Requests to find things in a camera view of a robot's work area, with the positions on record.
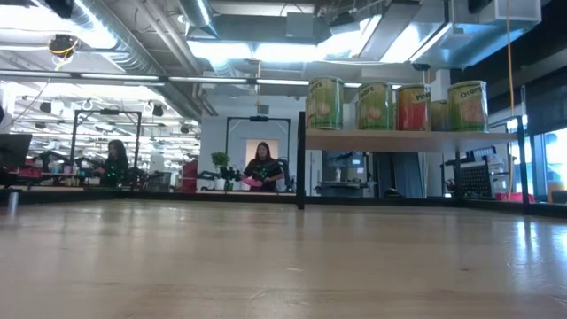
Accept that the pears label green can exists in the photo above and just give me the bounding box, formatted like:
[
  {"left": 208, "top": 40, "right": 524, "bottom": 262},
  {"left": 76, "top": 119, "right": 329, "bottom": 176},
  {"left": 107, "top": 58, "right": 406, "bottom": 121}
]
[
  {"left": 357, "top": 82, "right": 394, "bottom": 131},
  {"left": 307, "top": 76, "right": 346, "bottom": 131}
]

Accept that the pineapple label orange can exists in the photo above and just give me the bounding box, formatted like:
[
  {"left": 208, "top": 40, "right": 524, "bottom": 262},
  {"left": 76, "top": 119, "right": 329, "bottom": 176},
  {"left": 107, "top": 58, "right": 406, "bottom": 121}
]
[{"left": 395, "top": 83, "right": 432, "bottom": 132}]

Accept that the green label tin can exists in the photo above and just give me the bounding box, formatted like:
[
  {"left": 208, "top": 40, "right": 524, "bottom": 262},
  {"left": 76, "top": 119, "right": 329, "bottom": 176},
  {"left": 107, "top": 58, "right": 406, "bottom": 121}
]
[{"left": 430, "top": 99, "right": 449, "bottom": 132}]

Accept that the oranges label green can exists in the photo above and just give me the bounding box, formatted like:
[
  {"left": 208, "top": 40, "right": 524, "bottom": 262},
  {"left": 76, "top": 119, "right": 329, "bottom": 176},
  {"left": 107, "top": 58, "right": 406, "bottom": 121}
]
[{"left": 447, "top": 80, "right": 489, "bottom": 133}]

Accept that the person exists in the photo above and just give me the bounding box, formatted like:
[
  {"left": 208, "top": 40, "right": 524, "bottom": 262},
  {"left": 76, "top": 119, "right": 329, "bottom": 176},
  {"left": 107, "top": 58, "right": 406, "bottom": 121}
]
[
  {"left": 242, "top": 141, "right": 285, "bottom": 192},
  {"left": 99, "top": 139, "right": 133, "bottom": 190}
]

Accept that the potted green plant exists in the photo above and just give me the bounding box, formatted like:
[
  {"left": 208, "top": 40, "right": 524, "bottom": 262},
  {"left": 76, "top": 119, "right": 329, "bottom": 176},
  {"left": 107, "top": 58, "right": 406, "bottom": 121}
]
[{"left": 210, "top": 152, "right": 231, "bottom": 191}]

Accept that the red cabinet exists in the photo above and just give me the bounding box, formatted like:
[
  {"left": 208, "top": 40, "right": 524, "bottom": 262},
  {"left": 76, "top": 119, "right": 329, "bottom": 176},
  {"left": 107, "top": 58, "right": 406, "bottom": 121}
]
[{"left": 180, "top": 159, "right": 199, "bottom": 194}]

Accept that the long light bar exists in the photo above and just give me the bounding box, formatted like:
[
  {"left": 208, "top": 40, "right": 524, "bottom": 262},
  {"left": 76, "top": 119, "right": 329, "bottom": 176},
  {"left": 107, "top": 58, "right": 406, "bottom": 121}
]
[{"left": 0, "top": 69, "right": 311, "bottom": 88}]

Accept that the black perforated panel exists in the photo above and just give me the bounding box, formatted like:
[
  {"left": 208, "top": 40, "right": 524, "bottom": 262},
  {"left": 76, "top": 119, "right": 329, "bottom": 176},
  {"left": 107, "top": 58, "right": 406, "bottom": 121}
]
[{"left": 460, "top": 163, "right": 493, "bottom": 198}]

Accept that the black monitor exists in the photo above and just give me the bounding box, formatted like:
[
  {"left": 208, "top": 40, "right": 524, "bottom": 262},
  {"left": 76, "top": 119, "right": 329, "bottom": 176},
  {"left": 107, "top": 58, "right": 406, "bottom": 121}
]
[{"left": 0, "top": 133, "right": 33, "bottom": 168}]

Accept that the black gantry frame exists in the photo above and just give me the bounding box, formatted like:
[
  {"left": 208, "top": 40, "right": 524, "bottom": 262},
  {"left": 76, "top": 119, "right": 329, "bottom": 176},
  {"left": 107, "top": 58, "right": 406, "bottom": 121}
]
[
  {"left": 224, "top": 115, "right": 291, "bottom": 187},
  {"left": 69, "top": 109, "right": 143, "bottom": 187}
]

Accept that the wooden shelf black frame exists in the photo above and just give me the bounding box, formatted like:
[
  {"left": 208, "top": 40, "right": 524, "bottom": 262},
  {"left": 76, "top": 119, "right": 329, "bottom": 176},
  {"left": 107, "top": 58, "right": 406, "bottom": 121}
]
[{"left": 295, "top": 110, "right": 532, "bottom": 217}]

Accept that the black aluminium rig frame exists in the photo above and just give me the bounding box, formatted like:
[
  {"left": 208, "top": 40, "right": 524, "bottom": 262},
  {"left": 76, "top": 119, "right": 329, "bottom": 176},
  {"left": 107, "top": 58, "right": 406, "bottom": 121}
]
[{"left": 0, "top": 188, "right": 567, "bottom": 218}]

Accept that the black yellow cable reel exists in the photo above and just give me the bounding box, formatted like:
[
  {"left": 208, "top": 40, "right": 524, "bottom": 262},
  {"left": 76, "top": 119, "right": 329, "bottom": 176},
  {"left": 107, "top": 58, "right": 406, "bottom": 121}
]
[{"left": 47, "top": 34, "right": 81, "bottom": 61}]

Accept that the yellow cable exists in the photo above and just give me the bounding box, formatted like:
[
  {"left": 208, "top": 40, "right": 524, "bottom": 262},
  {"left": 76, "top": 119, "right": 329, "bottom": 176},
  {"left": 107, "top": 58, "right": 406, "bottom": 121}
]
[{"left": 504, "top": 0, "right": 515, "bottom": 198}]

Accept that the silver post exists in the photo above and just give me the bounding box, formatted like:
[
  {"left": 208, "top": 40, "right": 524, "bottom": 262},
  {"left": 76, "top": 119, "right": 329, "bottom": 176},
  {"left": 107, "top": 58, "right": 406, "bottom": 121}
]
[{"left": 6, "top": 190, "right": 19, "bottom": 219}]

